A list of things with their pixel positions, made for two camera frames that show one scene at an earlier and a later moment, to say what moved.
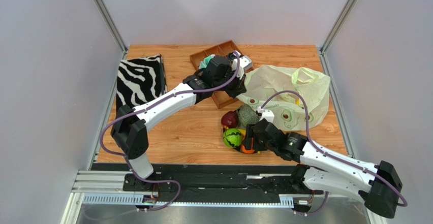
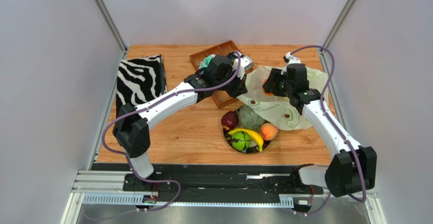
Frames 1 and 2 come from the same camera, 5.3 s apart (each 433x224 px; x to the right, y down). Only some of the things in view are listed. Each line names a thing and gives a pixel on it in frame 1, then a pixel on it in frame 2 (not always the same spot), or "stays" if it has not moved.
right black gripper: x=253 y=137 → x=274 y=86
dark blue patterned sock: x=231 y=56 stays
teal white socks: x=203 y=64 stays
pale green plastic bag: x=299 y=98 stays
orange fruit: x=243 y=147 → x=264 y=91
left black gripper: x=239 y=88 stays
